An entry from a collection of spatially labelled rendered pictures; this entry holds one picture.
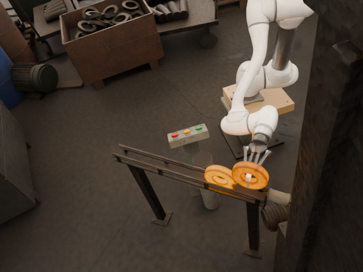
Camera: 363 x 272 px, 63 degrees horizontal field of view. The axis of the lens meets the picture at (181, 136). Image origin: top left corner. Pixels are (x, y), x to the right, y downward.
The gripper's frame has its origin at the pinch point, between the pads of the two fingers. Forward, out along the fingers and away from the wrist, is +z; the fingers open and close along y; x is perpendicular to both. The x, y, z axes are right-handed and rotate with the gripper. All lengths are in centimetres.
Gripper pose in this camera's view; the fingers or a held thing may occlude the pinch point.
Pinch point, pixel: (249, 172)
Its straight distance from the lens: 131.2
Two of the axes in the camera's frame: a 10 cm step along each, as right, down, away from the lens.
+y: -9.1, -1.7, 3.9
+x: -1.7, -6.9, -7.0
